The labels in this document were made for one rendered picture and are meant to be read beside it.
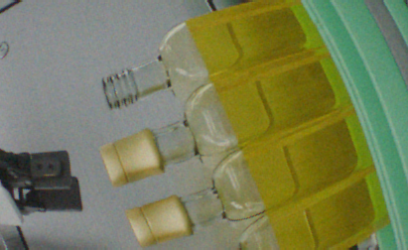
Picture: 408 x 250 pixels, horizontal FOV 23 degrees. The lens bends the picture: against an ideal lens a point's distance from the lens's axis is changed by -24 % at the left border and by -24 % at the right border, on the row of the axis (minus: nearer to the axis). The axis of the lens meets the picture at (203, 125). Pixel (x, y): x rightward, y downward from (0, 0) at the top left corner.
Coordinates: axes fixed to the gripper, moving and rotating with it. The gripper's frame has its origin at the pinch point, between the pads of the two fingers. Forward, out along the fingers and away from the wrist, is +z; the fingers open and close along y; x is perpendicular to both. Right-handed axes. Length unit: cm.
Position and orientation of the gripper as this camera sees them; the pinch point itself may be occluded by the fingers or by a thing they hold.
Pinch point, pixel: (57, 183)
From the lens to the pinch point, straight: 92.3
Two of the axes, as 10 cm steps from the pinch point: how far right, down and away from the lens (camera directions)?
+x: -1.0, -9.1, 4.1
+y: -0.4, -4.1, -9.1
